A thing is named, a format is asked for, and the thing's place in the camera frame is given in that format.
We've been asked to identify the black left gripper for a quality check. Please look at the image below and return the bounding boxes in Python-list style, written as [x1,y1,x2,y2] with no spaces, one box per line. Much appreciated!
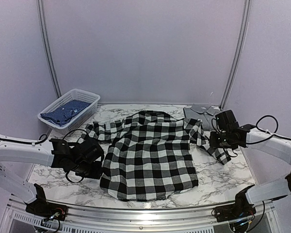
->
[72,160,103,180]

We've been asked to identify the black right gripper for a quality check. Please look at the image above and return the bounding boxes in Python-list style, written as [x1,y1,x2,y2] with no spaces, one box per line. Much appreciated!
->
[209,131,233,149]

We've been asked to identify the black white plaid shirt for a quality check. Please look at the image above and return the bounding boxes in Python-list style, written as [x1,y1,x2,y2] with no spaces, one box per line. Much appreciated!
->
[80,111,231,201]

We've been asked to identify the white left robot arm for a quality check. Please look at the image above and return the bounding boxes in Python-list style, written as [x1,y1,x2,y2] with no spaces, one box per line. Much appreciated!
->
[0,134,104,216]

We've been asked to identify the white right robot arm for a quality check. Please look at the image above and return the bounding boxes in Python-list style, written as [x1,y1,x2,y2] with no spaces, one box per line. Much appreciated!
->
[210,110,291,219]

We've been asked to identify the folded grey shirt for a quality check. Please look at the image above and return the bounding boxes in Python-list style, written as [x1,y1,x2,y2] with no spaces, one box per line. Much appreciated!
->
[183,104,221,131]

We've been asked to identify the blue shirt in basket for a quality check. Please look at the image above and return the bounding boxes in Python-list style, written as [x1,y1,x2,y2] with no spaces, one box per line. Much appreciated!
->
[40,100,90,127]

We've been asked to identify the white plastic basket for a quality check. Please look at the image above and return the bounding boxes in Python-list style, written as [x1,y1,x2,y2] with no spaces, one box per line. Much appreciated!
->
[37,89,100,135]

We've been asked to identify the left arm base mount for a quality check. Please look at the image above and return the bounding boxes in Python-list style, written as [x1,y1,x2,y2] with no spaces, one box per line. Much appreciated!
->
[26,200,68,221]

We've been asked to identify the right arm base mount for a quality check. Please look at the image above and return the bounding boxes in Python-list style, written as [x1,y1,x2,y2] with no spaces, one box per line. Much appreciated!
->
[211,204,256,222]

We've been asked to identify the aluminium front frame rail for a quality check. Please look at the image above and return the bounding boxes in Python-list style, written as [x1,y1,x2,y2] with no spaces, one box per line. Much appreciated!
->
[0,195,281,233]

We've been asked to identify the right aluminium corner post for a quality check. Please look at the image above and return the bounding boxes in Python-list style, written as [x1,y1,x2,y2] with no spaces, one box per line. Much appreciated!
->
[219,0,252,110]

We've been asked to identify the aluminium corner post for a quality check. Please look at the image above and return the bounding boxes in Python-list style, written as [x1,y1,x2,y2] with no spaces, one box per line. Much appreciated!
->
[36,0,62,98]
[219,0,252,110]

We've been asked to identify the left aluminium corner post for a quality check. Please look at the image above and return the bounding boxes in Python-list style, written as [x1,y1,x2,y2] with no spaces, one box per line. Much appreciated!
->
[36,0,62,98]

